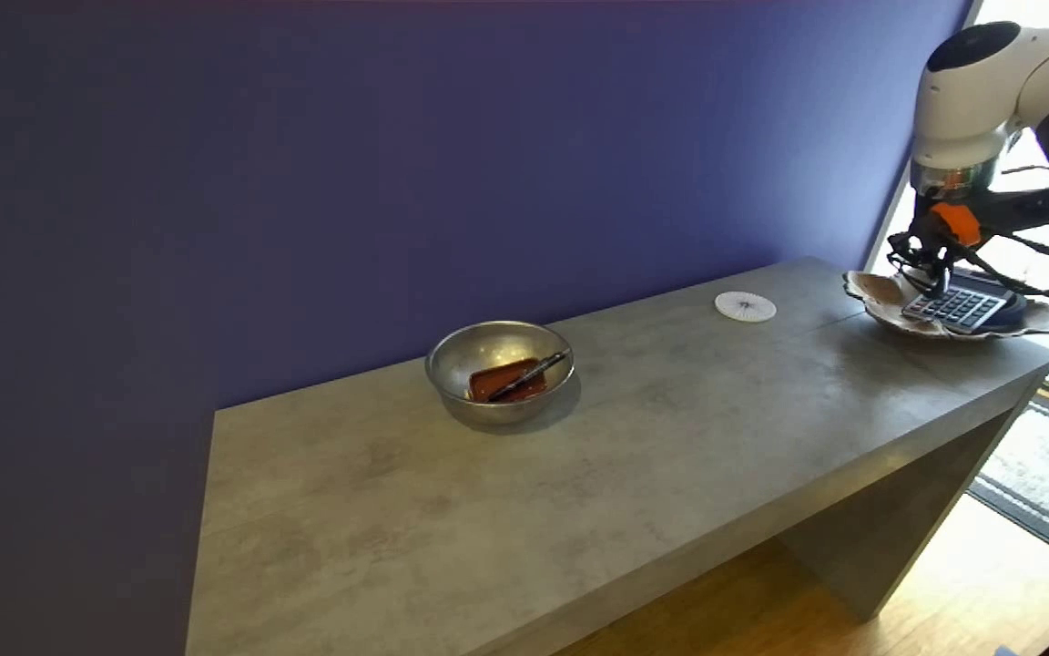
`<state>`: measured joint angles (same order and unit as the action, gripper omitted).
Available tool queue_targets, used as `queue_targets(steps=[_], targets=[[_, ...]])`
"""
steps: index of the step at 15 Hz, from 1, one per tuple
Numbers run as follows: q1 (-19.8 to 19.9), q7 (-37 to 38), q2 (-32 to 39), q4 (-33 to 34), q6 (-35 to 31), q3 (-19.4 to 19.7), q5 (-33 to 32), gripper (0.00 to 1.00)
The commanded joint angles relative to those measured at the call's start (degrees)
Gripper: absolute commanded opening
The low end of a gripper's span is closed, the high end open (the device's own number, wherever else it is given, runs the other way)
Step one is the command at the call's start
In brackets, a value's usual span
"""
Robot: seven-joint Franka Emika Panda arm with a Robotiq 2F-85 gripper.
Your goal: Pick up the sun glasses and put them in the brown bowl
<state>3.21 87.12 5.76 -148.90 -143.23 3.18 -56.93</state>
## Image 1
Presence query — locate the grey Casio calculator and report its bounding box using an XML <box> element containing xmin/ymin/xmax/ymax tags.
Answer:
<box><xmin>903</xmin><ymin>273</ymin><xmax>1019</xmax><ymax>335</ymax></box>

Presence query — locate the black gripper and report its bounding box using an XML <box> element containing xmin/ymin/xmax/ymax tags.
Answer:
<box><xmin>886</xmin><ymin>177</ymin><xmax>1006</xmax><ymax>297</ymax></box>

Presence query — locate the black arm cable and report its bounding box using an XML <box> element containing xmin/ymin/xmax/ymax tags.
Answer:
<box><xmin>968</xmin><ymin>152</ymin><xmax>1049</xmax><ymax>322</ymax></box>

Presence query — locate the silver metal bowl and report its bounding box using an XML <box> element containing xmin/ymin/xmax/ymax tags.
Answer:
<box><xmin>422</xmin><ymin>317</ymin><xmax>584</xmax><ymax>427</ymax></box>

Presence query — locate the orange flat item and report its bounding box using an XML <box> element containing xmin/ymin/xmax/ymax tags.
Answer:
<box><xmin>467</xmin><ymin>357</ymin><xmax>546</xmax><ymax>406</ymax></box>

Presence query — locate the white round disc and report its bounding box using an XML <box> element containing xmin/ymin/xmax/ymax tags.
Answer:
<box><xmin>711</xmin><ymin>286</ymin><xmax>784</xmax><ymax>327</ymax></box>

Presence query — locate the grey concrete-look sideboard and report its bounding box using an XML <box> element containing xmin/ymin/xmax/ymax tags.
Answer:
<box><xmin>183</xmin><ymin>256</ymin><xmax>1049</xmax><ymax>656</ymax></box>

